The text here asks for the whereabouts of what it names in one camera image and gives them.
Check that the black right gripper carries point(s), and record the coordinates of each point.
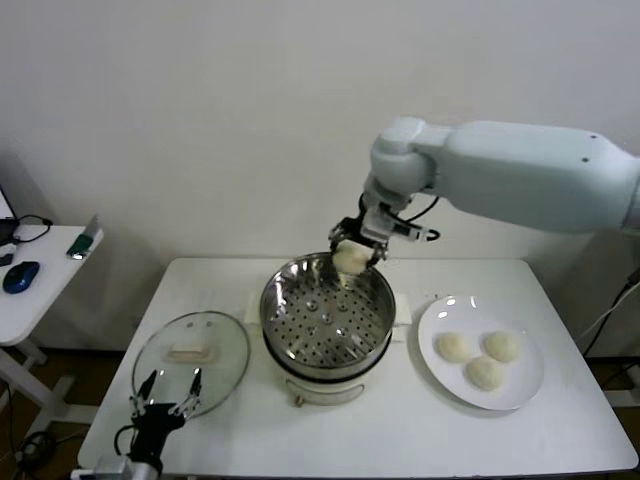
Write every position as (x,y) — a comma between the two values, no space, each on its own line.
(361,231)

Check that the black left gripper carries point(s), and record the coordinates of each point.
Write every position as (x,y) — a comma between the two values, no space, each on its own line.
(152,425)

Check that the white steamed baozi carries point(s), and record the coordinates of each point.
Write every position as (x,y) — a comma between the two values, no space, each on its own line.
(350,257)
(452,346)
(501,345)
(484,374)

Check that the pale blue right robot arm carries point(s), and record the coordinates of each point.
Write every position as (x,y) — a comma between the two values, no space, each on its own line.
(525,170)

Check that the perforated steel steamer basket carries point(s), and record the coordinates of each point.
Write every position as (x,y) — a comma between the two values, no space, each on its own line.
(325,325)

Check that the white side table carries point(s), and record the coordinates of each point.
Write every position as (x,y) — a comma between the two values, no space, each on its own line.
(45,310)

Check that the cream electric cooker pot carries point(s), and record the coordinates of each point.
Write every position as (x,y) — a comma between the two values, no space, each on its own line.
(325,390)

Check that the white round plate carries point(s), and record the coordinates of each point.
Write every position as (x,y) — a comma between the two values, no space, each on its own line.
(440,380)

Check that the blue computer mouse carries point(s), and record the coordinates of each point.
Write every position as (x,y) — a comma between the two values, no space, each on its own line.
(21,276)

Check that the small black desk object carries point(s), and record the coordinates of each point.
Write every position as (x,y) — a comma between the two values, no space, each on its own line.
(6,260)

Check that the laptop computer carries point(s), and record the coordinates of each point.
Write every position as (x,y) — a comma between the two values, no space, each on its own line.
(4,205)

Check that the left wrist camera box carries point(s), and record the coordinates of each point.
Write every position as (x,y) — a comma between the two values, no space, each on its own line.
(112,467)

